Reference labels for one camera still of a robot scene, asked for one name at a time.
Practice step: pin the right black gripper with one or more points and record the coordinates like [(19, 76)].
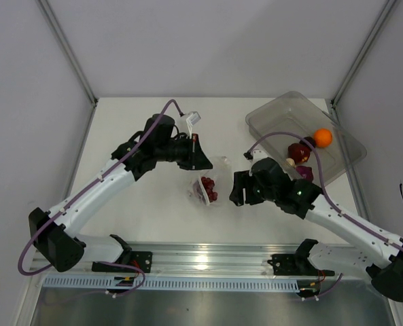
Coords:
[(243, 179)]

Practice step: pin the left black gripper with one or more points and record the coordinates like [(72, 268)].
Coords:
[(196, 159)]

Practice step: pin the red grape bunch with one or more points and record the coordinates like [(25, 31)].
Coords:
[(204, 189)]

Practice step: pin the clear zip top bag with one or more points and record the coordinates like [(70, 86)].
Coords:
[(221, 173)]

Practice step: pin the purple onion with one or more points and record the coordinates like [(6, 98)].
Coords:
[(305, 172)]

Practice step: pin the dark red apple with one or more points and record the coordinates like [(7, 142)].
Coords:
[(299, 153)]

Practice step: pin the orange fruit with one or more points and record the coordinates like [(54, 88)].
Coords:
[(323, 138)]

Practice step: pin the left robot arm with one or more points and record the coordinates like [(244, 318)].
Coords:
[(56, 232)]

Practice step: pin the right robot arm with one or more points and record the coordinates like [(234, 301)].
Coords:
[(378, 254)]

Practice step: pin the small beige mushroom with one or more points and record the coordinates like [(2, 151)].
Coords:
[(291, 162)]

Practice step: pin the clear plastic bin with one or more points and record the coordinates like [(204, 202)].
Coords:
[(293, 112)]

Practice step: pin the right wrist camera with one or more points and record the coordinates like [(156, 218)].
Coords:
[(255, 155)]

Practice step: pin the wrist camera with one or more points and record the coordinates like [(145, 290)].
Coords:
[(255, 155), (188, 121)]

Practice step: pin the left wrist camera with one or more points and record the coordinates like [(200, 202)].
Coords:
[(188, 121)]

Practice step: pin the aluminium mounting rail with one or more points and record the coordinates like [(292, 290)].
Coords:
[(180, 260)]

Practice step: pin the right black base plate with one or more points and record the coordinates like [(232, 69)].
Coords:
[(292, 265)]

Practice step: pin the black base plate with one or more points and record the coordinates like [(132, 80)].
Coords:
[(292, 265), (139, 259)]

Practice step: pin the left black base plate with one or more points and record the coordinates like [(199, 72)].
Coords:
[(139, 259)]

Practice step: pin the left aluminium frame post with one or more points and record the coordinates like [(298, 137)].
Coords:
[(56, 29)]

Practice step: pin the aluminium frame post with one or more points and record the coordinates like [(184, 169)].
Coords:
[(371, 37), (56, 29)]

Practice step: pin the slotted cable duct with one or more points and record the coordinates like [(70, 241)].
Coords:
[(265, 285)]

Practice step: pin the right aluminium frame post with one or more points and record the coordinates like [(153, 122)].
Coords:
[(371, 37)]

